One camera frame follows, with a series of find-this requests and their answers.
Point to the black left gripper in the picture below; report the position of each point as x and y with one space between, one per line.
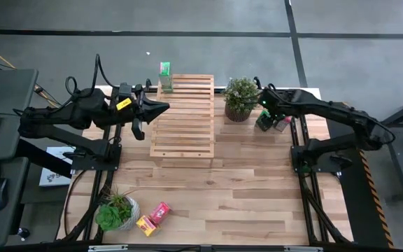
136 112

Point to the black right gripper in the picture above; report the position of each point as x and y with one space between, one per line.
275 103

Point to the green Apple Jacks cereal box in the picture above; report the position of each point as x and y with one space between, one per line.
263 122
165 78

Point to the yellow cereal box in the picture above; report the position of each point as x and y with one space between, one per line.
147 225

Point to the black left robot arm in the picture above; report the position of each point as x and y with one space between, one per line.
54 117

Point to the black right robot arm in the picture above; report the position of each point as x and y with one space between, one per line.
327 110

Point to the wooden slatted shelf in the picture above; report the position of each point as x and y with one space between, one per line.
187 140

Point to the bushy plant in ribbed pot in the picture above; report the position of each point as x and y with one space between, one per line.
240 94

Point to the succulent in white patterned pot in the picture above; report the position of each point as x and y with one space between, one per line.
112 215

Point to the white printed booklet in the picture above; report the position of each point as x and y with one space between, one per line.
52 175

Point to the black hazard-striped floor mat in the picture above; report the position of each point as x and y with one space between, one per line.
355 210

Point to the black desk caster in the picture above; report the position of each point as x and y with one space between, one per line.
23 232

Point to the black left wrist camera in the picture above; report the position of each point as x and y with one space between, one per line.
125 90

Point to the black aluminium rig frame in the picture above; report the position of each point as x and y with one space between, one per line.
173 249

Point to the dark metal table frame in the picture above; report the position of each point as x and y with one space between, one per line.
402 164

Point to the silver mounting bracket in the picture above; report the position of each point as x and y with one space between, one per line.
107 248
303 248

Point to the black table-level camera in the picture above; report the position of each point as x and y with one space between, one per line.
205 248

